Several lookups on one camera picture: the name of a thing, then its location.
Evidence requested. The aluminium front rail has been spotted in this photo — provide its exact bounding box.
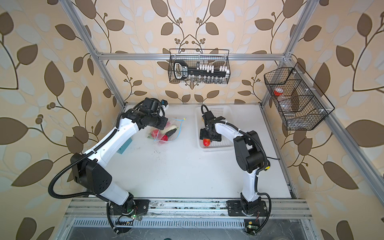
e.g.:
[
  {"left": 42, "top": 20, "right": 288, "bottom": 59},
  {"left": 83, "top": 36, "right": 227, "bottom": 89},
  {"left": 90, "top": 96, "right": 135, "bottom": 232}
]
[{"left": 65, "top": 198, "right": 313, "bottom": 220}]

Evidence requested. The red yellow mango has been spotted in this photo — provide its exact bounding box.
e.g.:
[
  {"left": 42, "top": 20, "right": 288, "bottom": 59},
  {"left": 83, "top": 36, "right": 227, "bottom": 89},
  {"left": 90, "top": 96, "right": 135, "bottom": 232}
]
[{"left": 203, "top": 139, "right": 211, "bottom": 147}]

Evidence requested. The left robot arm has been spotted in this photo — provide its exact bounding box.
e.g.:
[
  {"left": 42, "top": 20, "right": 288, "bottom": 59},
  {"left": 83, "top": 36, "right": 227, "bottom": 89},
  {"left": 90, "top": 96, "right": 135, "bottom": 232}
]
[{"left": 48, "top": 98, "right": 168, "bottom": 206}]

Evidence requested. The black tool in basket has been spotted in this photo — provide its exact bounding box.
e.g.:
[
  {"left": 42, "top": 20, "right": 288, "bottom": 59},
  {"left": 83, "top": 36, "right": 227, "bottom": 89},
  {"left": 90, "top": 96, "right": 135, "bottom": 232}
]
[{"left": 169, "top": 60, "right": 231, "bottom": 82}]

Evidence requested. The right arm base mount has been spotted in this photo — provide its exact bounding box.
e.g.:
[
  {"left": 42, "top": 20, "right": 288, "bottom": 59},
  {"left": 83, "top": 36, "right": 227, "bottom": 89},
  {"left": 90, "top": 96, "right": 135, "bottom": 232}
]
[{"left": 226, "top": 200, "right": 268, "bottom": 218}]

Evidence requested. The red white item in basket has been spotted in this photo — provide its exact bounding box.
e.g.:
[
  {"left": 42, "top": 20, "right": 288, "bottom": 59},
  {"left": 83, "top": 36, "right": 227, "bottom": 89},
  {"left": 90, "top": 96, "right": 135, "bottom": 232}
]
[{"left": 274, "top": 88, "right": 284, "bottom": 97}]

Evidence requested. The white green cucumber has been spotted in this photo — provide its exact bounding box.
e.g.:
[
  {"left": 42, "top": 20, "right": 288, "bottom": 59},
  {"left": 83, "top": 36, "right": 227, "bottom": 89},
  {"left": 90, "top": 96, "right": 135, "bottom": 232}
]
[{"left": 161, "top": 125, "right": 177, "bottom": 134}]

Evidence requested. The side wire basket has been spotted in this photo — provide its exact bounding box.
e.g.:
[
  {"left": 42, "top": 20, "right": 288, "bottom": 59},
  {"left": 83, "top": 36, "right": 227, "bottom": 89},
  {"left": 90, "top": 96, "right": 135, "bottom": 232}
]
[{"left": 264, "top": 63, "right": 335, "bottom": 131}]

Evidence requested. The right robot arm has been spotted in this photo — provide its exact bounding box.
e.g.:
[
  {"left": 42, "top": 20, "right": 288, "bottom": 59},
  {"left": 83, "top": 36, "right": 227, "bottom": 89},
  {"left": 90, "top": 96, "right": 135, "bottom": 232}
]
[{"left": 200, "top": 105, "right": 270, "bottom": 212}]

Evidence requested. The teal block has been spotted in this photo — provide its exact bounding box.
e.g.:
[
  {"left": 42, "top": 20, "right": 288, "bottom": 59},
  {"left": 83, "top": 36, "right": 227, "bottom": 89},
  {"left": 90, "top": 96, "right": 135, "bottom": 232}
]
[{"left": 117, "top": 138, "right": 133, "bottom": 155}]

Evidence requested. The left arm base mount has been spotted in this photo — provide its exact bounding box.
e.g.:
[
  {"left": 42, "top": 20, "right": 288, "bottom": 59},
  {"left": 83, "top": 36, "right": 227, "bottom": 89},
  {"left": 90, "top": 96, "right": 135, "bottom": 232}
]
[{"left": 107, "top": 199, "right": 150, "bottom": 216}]

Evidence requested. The white plastic basket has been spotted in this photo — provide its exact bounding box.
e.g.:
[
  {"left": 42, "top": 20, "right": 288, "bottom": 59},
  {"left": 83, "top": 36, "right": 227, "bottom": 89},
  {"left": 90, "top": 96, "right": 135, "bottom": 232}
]
[{"left": 195, "top": 105, "right": 242, "bottom": 152}]

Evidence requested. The clear zip top bag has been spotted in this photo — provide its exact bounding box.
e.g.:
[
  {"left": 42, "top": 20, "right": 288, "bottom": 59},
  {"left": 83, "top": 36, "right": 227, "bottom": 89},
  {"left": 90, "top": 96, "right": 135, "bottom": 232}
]
[{"left": 147, "top": 118, "right": 186, "bottom": 145}]

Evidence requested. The back wire basket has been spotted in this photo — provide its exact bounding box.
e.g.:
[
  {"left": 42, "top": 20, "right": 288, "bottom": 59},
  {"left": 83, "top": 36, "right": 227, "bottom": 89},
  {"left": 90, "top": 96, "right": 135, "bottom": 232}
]
[{"left": 168, "top": 48, "right": 231, "bottom": 85}]

